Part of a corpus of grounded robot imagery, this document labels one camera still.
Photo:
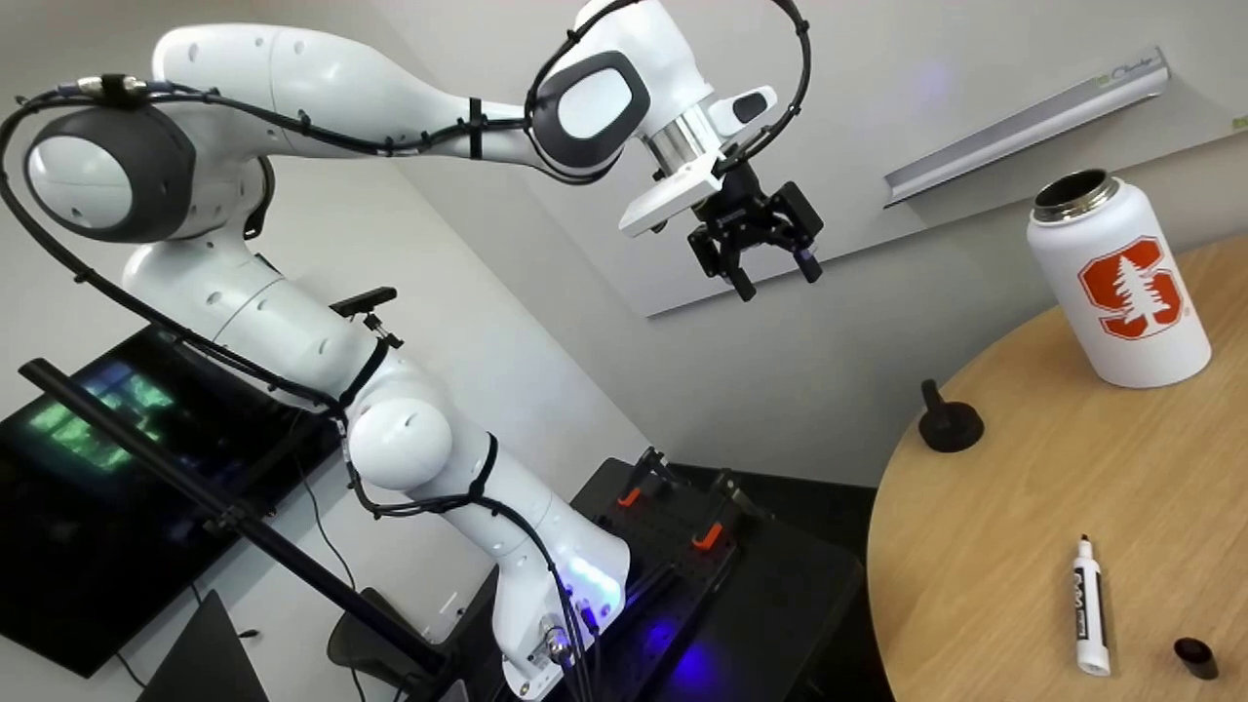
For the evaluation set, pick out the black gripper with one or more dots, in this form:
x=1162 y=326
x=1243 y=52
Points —
x=754 y=217

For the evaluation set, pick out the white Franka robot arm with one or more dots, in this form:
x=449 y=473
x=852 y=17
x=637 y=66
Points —
x=237 y=299

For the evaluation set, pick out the white bottle with red logo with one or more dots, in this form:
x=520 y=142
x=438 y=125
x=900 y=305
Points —
x=1123 y=295

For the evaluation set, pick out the black clamp with orange tip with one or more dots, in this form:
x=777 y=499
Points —
x=637 y=490
x=712 y=528

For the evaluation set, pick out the white whiteboard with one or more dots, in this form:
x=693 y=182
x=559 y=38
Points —
x=976 y=52

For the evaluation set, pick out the white marker pen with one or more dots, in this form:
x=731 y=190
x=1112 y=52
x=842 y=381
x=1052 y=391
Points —
x=1088 y=610

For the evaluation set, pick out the black marker cap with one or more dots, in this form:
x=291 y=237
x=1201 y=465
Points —
x=1196 y=658

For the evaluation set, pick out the black monitor screen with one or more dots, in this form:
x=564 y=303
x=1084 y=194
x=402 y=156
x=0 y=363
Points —
x=81 y=520

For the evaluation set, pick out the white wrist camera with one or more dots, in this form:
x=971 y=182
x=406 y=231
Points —
x=668 y=199

